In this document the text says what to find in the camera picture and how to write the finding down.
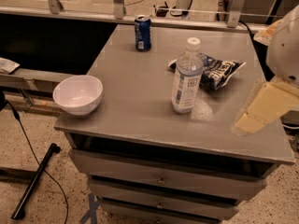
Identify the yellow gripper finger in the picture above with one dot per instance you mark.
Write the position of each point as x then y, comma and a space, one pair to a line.
272, 101

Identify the black bar on floor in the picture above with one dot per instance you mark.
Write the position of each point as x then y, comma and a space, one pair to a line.
19, 212

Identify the grey drawer cabinet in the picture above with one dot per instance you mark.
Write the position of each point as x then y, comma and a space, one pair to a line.
144, 160

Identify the dark chip bag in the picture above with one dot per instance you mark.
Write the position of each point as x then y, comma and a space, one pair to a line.
216, 73

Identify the blue pepsi can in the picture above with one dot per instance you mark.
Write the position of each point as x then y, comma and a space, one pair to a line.
142, 33

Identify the metal railing frame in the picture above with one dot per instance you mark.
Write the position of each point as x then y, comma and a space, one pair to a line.
189, 14

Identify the white packet on ledge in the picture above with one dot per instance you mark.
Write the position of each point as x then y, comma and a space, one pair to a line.
7, 66

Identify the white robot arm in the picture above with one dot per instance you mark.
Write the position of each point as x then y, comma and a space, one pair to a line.
282, 55

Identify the white bowl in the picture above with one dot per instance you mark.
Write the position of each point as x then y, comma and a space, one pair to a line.
78, 95

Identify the clear plastic water bottle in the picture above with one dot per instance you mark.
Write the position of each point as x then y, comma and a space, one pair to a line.
189, 68

